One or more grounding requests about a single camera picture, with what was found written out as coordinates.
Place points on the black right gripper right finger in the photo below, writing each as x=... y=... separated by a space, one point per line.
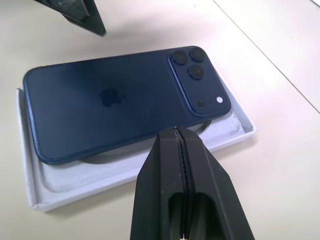
x=207 y=180

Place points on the black pointed right gripper left finger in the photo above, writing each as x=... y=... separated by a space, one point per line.
x=82 y=15

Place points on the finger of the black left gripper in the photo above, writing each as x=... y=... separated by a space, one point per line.
x=160 y=175

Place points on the dark blue smartphone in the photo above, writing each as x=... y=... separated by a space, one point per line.
x=112 y=105

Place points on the white phone box base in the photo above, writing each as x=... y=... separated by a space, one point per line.
x=57 y=180

